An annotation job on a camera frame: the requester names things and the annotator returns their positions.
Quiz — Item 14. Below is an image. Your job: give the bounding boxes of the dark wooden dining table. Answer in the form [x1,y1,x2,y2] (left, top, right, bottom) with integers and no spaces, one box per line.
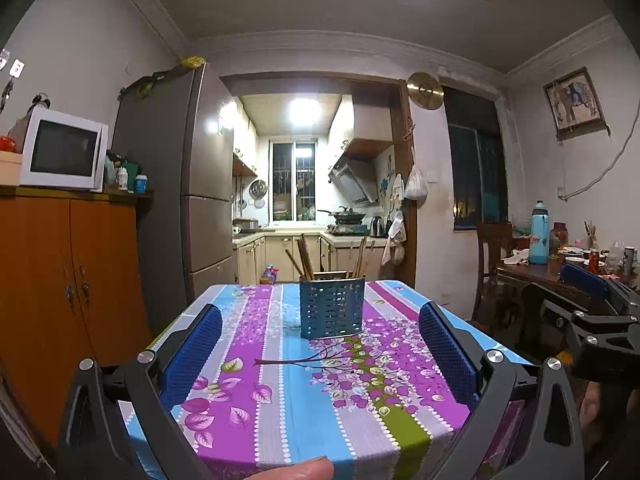
[496,260,640,311]

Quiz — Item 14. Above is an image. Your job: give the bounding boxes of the green cloth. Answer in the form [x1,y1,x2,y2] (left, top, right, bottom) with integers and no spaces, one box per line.
[119,72,168,100]

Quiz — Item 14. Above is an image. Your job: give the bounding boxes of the white microwave oven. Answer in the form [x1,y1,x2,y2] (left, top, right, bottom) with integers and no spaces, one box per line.
[19,109,110,193]

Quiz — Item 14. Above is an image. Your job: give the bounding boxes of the kitchen window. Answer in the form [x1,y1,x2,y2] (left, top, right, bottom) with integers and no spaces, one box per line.
[270,141,317,221]

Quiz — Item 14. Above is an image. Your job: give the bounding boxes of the red lidded jar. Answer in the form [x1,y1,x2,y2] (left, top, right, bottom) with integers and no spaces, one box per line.
[550,221,570,256]

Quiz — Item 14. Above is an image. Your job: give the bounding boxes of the blue slotted utensil holder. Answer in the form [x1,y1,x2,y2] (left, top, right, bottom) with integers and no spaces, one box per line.
[299,271,366,340]

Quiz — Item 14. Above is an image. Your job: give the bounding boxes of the person's right hand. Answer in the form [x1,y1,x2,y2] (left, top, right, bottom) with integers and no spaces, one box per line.
[580,379,617,462]

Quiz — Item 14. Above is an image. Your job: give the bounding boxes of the kitchen wall cabinets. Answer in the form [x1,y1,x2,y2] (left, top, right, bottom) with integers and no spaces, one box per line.
[232,105,258,178]

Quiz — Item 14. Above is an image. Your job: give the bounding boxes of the framed elephant picture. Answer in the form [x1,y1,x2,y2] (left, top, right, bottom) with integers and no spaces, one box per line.
[543,66,608,138]

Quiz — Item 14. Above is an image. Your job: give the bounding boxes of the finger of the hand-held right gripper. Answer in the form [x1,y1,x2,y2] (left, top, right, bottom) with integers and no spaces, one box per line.
[522,282,640,381]
[559,262,640,317]

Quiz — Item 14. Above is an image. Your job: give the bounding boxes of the floral striped tablecloth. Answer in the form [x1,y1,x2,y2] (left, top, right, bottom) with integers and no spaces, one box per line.
[120,280,533,480]

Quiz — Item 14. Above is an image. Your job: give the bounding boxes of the cream box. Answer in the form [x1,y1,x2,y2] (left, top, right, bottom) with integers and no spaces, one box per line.
[0,151,23,186]

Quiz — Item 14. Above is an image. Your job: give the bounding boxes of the wooden cabinet above hood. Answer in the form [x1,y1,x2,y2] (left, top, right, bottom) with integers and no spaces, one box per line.
[342,97,396,161]

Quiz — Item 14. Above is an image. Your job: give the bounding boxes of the dark wooden chair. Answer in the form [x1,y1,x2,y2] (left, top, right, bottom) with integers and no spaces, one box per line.
[472,222,516,326]

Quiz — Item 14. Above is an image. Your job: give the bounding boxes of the person's left hand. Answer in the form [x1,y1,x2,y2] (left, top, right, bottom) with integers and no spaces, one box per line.
[255,456,335,480]

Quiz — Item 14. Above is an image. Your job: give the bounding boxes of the steel range hood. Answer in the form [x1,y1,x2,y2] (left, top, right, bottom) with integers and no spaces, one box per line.
[328,156,378,204]

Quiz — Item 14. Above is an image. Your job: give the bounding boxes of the grey refrigerator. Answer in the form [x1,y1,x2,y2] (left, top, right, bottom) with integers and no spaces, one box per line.
[112,65,236,321]

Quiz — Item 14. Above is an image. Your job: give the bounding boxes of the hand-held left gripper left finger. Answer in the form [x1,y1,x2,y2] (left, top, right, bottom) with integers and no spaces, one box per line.
[57,304,224,480]

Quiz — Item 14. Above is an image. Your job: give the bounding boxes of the black wok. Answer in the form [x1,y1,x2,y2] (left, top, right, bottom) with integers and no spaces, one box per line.
[317,208,367,223]

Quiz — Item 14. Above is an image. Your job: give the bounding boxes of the kitchen ceiling light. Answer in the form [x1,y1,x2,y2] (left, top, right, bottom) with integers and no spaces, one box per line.
[287,97,323,128]

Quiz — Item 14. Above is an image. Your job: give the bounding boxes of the hanging kitchen towel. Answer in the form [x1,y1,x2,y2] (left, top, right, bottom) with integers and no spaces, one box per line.
[381,210,406,267]

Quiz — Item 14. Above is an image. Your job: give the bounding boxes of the white wall cable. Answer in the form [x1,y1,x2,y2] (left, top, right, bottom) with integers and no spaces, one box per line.
[557,105,640,202]

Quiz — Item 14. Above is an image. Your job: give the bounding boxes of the orange wooden cabinet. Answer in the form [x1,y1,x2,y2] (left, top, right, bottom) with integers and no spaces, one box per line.
[0,185,153,441]

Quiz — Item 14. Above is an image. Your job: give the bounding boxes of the dark barred window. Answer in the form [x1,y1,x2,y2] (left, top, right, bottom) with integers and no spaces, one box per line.
[442,86,510,231]

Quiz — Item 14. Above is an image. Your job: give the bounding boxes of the blue thermos flask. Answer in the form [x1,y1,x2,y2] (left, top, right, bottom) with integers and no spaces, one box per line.
[529,201,551,265]

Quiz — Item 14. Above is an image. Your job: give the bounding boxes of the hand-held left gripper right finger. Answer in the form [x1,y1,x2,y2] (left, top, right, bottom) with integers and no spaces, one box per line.
[417,302,586,480]

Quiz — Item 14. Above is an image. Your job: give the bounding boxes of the hanging white plastic bag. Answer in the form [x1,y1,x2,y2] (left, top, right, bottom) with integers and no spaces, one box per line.
[404,166,429,200]

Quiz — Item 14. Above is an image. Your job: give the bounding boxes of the kitchen base cabinets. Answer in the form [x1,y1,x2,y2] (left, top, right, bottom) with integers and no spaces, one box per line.
[234,232,391,286]

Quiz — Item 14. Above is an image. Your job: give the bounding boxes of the bunch of wooden chopsticks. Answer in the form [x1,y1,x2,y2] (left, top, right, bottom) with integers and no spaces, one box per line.
[285,232,376,281]

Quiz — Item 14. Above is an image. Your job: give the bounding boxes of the wooden kitchen doorway frame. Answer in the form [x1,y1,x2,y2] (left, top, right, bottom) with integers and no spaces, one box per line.
[220,75,418,286]

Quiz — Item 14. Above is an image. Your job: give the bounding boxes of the gold wall clock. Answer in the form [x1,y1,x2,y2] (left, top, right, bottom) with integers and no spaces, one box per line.
[406,72,444,110]

